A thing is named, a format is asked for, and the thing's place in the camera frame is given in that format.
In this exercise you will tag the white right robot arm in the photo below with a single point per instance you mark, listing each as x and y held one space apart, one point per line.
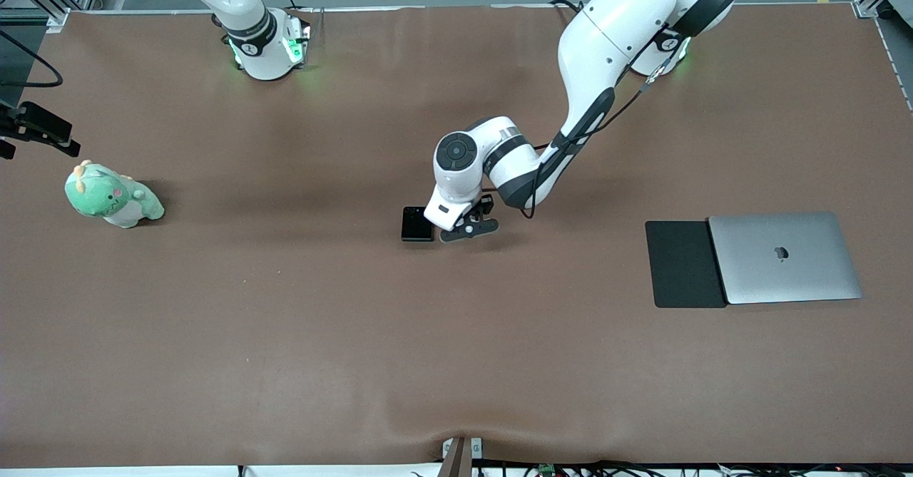
258 56

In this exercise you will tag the black mouse pad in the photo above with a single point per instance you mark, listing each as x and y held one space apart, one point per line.
681 267

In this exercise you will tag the brown table cover mat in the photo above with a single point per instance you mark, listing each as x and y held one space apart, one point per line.
285 334

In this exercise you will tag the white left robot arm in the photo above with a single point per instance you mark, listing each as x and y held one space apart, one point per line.
613 35

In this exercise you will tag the silver closed laptop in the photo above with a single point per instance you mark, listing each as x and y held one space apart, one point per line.
784 257

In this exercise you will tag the black flip phone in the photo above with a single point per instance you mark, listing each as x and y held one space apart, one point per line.
414 224

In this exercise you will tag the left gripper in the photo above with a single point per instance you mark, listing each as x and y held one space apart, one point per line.
486 204

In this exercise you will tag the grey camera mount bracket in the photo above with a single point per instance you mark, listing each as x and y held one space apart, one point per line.
461 455

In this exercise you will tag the green dinosaur plush toy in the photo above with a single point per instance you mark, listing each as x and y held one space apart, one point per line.
107 195

